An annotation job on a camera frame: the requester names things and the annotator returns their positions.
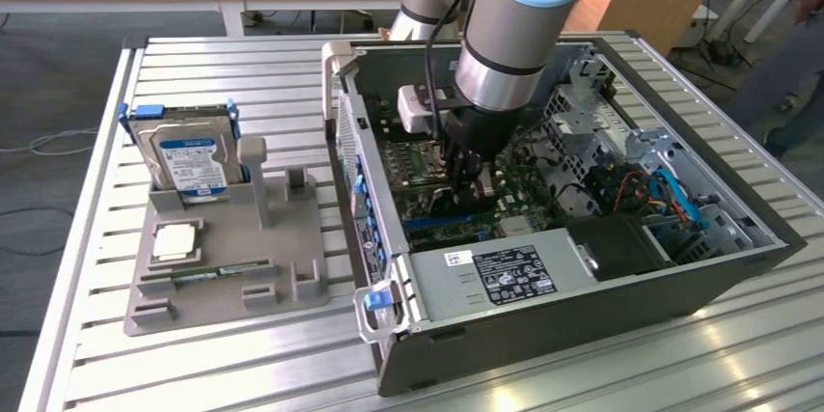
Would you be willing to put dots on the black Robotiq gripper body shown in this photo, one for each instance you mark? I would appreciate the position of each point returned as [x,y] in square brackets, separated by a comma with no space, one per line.
[479,132]

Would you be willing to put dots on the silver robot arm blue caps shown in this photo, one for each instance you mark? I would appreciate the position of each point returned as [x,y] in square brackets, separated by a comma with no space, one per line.
[515,21]

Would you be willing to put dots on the person bare hand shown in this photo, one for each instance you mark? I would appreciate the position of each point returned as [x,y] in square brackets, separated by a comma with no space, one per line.
[810,8]

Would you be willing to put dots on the CPU in motherboard socket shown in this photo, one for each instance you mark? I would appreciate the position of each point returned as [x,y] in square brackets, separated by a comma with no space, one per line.
[418,175]

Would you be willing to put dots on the green Dell motherboard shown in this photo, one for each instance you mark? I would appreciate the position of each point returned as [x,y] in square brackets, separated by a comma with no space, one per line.
[522,190]

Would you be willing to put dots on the silver chipset heatsink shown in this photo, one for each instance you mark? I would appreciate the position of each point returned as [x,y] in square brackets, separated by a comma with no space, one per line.
[518,225]

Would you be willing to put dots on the blue expansion slot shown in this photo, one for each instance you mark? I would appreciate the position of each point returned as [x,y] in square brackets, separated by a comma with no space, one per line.
[424,223]

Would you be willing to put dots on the silver metal drive cage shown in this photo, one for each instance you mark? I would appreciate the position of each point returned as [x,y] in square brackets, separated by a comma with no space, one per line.
[579,127]

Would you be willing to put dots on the grey power supply with label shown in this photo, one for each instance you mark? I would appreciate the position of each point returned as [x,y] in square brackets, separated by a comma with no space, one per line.
[438,286]

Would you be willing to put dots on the blue case latch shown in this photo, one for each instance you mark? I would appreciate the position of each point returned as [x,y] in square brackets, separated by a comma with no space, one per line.
[376,300]

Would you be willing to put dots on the open black PC case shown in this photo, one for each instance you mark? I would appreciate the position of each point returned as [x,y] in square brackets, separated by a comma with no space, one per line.
[547,335]

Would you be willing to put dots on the grey plastic parts rack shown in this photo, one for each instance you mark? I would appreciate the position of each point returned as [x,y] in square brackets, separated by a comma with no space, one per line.
[226,238]

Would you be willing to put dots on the white device with red dot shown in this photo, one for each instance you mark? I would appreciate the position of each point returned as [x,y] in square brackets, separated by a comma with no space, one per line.
[699,31]

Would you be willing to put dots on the hard disk in blue carrier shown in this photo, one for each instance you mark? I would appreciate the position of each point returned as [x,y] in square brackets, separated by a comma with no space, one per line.
[187,161]

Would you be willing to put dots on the loose green RAM stick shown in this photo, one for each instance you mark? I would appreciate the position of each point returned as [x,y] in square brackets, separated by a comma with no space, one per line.
[206,273]

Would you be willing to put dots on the person in dark clothes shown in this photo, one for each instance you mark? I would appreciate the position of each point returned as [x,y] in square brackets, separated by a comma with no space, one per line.
[772,84]

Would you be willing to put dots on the loose silver CPU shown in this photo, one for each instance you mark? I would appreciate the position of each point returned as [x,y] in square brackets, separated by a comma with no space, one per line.
[174,243]

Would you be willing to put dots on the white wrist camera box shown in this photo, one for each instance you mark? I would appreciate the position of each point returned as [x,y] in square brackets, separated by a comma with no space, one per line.
[415,115]

